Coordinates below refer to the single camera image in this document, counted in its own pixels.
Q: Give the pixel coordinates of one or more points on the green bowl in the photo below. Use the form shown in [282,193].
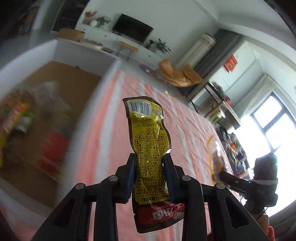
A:
[218,114]

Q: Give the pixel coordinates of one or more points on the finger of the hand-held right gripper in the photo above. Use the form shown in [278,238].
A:
[233,182]

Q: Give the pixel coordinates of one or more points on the brown cardboard box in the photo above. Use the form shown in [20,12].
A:
[70,34]

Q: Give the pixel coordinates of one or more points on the green plant in white pot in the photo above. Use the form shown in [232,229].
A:
[103,20]

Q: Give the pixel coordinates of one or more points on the white cardboard box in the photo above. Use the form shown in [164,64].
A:
[69,76]

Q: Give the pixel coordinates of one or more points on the black display cabinet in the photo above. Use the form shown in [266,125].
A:
[67,14]

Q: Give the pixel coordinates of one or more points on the window with dark frame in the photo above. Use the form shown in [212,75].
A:
[270,125]

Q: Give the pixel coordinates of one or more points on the purple round mat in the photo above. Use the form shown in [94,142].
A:
[149,69]

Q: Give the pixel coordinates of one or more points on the clear plastic snack bag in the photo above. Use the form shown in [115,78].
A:
[48,92]

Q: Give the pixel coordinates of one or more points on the red wall hanging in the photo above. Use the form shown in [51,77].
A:
[231,63]

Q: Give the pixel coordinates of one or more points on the white television cabinet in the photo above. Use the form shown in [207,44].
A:
[111,38]

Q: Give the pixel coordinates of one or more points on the white curtain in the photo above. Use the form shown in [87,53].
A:
[256,92]

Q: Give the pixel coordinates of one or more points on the wooden bench black legs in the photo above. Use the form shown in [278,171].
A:
[127,45]

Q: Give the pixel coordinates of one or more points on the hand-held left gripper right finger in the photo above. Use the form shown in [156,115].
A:
[168,176]

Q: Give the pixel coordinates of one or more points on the white standing air conditioner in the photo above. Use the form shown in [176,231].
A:
[198,49]

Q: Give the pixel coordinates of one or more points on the grey curtain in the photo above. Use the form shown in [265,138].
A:
[219,53]

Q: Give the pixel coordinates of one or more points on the small plant in dark pot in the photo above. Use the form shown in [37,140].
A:
[151,42]

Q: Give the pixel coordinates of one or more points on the dark wooden chair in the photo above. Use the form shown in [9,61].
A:
[208,95]

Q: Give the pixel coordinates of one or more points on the red flower arrangement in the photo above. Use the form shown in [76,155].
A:
[90,14]

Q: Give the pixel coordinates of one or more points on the cluttered wooden side table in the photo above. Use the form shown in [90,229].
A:
[231,129]

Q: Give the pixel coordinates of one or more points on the large leafy plant white pot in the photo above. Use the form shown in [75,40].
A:
[161,45]

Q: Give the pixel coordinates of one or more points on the black flat television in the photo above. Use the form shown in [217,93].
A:
[133,29]

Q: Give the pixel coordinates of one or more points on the yellow edged pastry packet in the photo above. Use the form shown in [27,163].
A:
[217,160]

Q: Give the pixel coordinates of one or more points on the orange lounge chair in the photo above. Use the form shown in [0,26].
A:
[179,74]

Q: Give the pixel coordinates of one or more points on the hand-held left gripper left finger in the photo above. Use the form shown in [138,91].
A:
[130,178]

